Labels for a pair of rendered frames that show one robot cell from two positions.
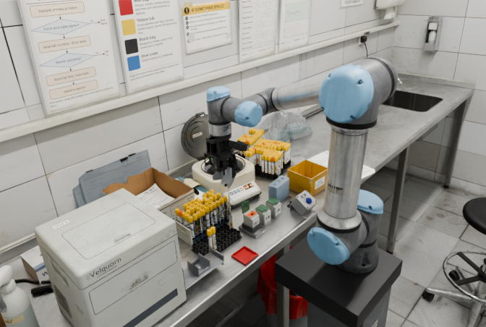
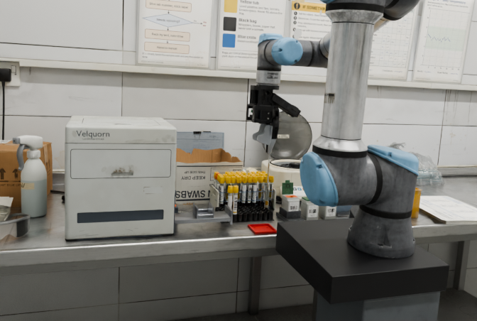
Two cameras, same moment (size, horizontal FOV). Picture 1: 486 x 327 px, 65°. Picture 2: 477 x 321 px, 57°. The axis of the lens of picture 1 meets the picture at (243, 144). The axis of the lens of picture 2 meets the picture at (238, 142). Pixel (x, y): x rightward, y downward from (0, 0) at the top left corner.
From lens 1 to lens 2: 0.69 m
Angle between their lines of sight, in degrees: 31
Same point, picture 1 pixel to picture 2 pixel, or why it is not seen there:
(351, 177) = (344, 79)
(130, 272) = (116, 155)
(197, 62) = not seen: hidden behind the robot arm
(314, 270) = (317, 238)
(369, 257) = (388, 235)
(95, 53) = (193, 20)
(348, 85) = not seen: outside the picture
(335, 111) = not seen: outside the picture
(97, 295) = (78, 158)
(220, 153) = (262, 105)
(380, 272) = (402, 262)
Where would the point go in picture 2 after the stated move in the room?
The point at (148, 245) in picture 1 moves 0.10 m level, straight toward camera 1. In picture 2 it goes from (141, 138) to (125, 143)
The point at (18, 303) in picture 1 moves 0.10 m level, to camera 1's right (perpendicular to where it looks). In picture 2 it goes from (34, 170) to (58, 175)
